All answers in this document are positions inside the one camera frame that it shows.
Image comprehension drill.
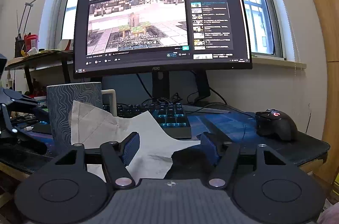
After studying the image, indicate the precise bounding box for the white paper tissue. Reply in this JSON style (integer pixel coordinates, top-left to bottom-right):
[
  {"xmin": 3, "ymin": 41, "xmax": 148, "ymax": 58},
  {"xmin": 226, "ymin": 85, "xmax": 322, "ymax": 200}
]
[{"xmin": 68, "ymin": 100, "xmax": 202, "ymax": 182}]

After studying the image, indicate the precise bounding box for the blue patterned ceramic mug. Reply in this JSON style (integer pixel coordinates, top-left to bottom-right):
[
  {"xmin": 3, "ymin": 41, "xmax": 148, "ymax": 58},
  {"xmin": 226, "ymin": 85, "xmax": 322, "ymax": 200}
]
[{"xmin": 47, "ymin": 82, "xmax": 117, "ymax": 153}]

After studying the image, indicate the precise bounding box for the blue desk mat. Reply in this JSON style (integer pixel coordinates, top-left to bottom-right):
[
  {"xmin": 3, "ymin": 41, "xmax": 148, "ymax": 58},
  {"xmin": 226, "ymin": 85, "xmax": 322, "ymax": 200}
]
[{"xmin": 0, "ymin": 107, "xmax": 331, "ymax": 174}]

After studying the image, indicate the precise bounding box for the black gaming mouse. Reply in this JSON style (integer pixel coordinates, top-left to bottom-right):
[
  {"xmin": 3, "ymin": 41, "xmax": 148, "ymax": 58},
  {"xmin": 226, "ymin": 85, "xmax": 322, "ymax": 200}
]
[{"xmin": 255, "ymin": 109, "xmax": 298, "ymax": 143}]

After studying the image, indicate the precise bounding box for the black backlit mechanical keyboard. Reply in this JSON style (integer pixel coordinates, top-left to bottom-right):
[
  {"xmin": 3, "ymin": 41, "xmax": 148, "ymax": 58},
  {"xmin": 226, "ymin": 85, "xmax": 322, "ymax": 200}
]
[{"xmin": 117, "ymin": 102, "xmax": 192, "ymax": 140}]

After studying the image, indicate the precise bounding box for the black pen holder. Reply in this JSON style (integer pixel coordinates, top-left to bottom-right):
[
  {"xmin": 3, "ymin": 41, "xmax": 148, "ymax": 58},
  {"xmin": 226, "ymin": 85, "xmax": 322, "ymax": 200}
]
[{"xmin": 14, "ymin": 34, "xmax": 25, "ymax": 58}]

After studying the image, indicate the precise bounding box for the red cylindrical can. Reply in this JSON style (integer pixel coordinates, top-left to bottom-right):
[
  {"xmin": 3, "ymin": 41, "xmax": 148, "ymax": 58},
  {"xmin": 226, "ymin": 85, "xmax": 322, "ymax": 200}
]
[{"xmin": 24, "ymin": 33, "xmax": 39, "ymax": 53}]

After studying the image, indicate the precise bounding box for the black AOC computer monitor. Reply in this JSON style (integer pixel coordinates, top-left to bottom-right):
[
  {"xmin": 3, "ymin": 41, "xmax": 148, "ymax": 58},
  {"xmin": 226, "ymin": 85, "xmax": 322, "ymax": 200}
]
[{"xmin": 72, "ymin": 0, "xmax": 253, "ymax": 105}]

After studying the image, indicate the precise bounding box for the wooden cabinet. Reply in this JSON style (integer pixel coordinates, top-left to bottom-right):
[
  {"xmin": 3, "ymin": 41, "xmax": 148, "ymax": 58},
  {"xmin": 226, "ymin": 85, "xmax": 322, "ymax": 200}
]
[{"xmin": 314, "ymin": 0, "xmax": 338, "ymax": 184}]

